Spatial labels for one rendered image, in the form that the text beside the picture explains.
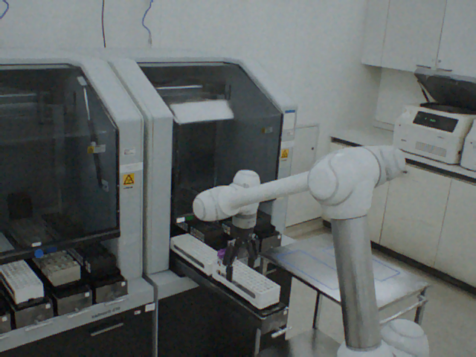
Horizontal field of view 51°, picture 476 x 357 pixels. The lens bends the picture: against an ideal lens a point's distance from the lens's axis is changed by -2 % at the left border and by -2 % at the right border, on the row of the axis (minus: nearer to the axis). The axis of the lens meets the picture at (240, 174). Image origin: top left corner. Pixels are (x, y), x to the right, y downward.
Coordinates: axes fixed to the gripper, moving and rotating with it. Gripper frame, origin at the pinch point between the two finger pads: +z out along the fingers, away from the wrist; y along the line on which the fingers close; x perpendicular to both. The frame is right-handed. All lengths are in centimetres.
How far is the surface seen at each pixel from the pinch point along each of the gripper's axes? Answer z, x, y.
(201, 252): 1.3, 24.3, -1.3
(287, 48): -74, 149, 165
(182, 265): 8.6, 29.7, -6.8
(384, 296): 6, -39, 43
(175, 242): 1.4, 38.8, -5.0
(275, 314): 7.6, -21.6, -0.2
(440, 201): 26, 37, 229
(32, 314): 10, 29, -72
